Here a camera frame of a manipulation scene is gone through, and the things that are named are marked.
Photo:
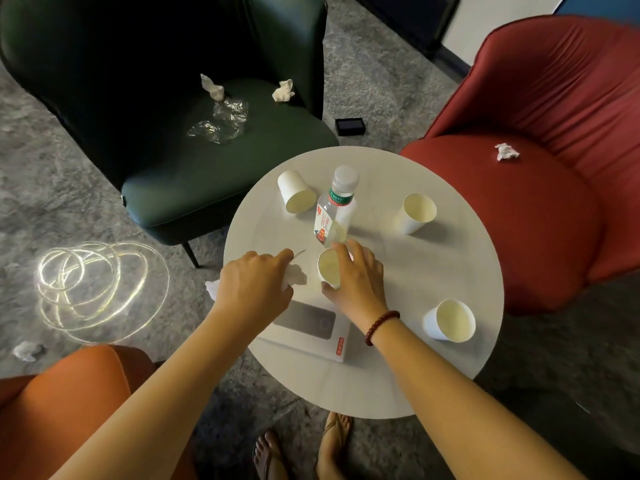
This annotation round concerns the white tissue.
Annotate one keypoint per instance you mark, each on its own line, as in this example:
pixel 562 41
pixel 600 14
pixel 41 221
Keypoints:
pixel 295 277

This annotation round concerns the clear plastic water bottle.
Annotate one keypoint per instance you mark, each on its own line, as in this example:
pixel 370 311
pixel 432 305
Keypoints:
pixel 340 209

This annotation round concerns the person's left foot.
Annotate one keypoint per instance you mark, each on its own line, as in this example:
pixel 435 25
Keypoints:
pixel 265 459

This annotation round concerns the person's right hand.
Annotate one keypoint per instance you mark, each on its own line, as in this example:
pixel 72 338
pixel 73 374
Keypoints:
pixel 362 289

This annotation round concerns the white round table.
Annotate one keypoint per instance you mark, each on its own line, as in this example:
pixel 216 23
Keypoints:
pixel 400 274

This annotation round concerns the person's foot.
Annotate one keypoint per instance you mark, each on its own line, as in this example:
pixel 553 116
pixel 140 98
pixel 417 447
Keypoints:
pixel 265 459
pixel 330 449

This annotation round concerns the brown sandal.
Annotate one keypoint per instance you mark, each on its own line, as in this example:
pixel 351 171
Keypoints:
pixel 334 429
pixel 272 467

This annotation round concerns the brown left sandal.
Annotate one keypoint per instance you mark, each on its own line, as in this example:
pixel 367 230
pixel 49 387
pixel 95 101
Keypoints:
pixel 272 467

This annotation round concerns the person's left hand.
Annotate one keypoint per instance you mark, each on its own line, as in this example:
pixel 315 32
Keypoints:
pixel 250 294

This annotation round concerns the small black tray box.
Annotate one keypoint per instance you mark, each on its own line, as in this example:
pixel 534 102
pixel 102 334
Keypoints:
pixel 350 126

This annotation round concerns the white product box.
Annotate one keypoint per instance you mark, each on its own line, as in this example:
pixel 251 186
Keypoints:
pixel 305 319

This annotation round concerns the brown right sandal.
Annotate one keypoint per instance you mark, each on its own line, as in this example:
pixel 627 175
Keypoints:
pixel 334 429

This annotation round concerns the dark green armchair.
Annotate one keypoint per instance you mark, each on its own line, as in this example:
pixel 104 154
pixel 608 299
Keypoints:
pixel 200 184

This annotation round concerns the white paper slip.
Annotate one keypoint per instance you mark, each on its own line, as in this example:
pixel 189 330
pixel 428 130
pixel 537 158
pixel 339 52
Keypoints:
pixel 300 253

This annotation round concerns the clear plastic wrap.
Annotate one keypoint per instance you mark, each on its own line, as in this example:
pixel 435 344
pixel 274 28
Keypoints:
pixel 220 122

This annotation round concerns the person's right forearm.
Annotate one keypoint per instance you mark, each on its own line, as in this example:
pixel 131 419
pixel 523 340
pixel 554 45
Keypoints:
pixel 450 409

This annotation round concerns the red armchair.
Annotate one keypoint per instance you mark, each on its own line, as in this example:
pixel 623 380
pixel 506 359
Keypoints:
pixel 525 219

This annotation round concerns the person's right foot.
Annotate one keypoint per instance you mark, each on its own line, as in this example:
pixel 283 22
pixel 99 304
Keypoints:
pixel 330 449

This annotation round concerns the orange armchair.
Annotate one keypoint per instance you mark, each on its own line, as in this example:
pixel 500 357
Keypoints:
pixel 50 414

